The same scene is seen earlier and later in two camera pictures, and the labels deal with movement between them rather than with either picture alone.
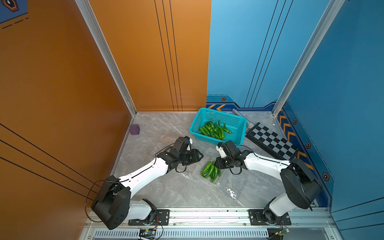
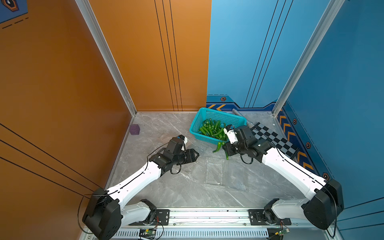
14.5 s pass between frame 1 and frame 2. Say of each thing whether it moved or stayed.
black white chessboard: stayed
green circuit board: stayed
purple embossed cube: stayed
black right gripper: moved
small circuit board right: stayed
